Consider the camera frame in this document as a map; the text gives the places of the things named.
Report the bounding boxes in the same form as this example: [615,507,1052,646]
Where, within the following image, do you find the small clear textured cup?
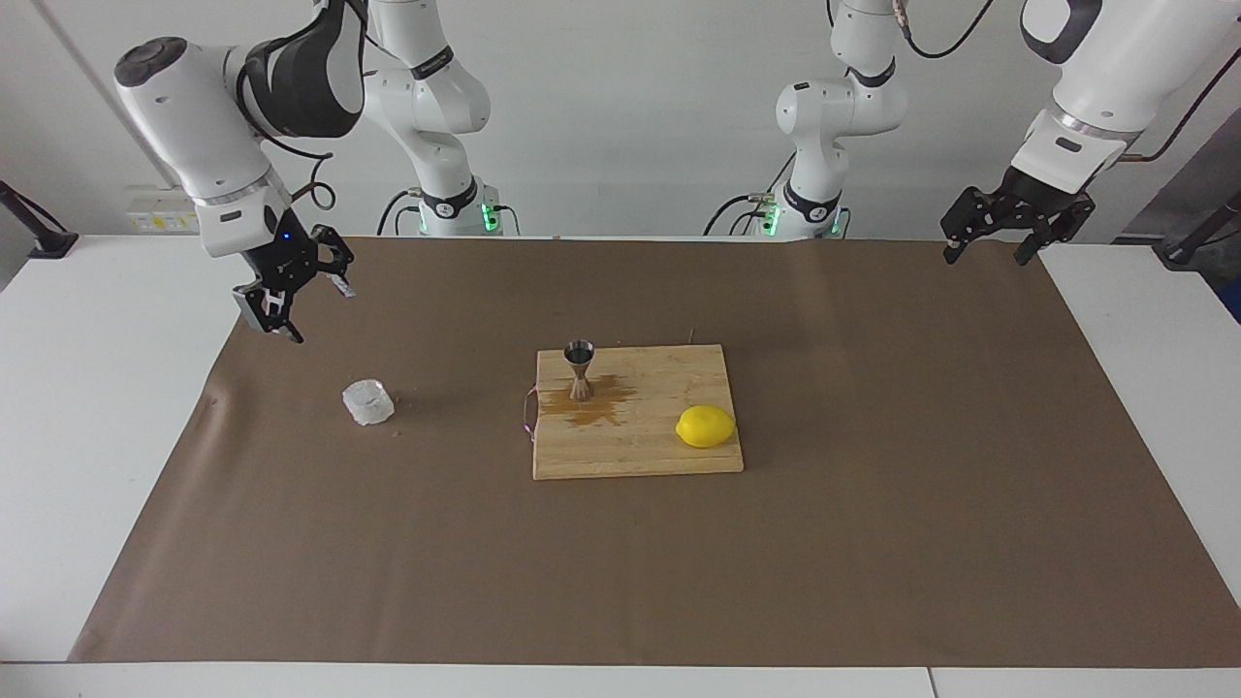
[341,379,397,427]

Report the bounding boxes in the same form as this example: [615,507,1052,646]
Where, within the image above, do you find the black right base cable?
[376,187,522,238]

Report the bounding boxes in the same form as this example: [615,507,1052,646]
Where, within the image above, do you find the wooden cutting board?
[532,344,746,481]

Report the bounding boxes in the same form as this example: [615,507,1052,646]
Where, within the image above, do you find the black clamp mount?
[0,179,79,259]
[1154,189,1241,270]

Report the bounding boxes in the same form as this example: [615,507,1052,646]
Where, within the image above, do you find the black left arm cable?
[892,0,1241,166]

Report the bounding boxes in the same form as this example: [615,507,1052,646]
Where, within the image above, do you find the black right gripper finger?
[231,279,305,345]
[308,224,357,299]

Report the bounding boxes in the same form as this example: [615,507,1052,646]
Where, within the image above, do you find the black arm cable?
[892,0,1241,166]
[238,58,337,212]

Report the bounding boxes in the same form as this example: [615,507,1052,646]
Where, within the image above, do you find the black left base cable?
[703,145,854,238]

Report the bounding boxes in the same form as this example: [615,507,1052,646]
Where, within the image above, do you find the brown paper table mat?
[68,236,1241,668]

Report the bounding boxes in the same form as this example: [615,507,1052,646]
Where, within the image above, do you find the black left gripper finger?
[1013,199,1097,267]
[940,186,1011,265]

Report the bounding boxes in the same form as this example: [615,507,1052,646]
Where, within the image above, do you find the white wall socket box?
[126,189,202,234]

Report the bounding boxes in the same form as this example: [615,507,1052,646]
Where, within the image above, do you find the steel double jigger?
[564,339,595,401]

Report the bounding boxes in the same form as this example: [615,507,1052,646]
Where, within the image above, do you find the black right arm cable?
[238,58,337,212]

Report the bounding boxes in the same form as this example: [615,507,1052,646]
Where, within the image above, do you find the yellow lemon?
[676,405,738,449]

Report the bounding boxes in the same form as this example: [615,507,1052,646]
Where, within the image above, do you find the black base cable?
[703,145,854,238]
[376,187,522,238]

